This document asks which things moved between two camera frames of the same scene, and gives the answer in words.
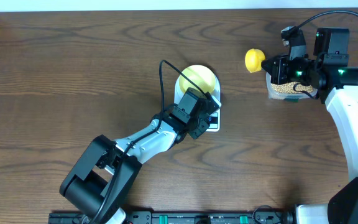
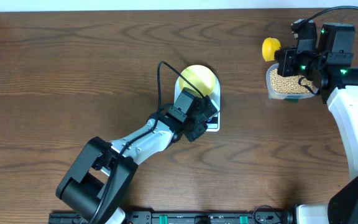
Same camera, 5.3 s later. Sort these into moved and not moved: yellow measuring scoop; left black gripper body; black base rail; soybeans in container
Moved: yellow measuring scoop
Not moved: soybeans in container; left black gripper body; black base rail
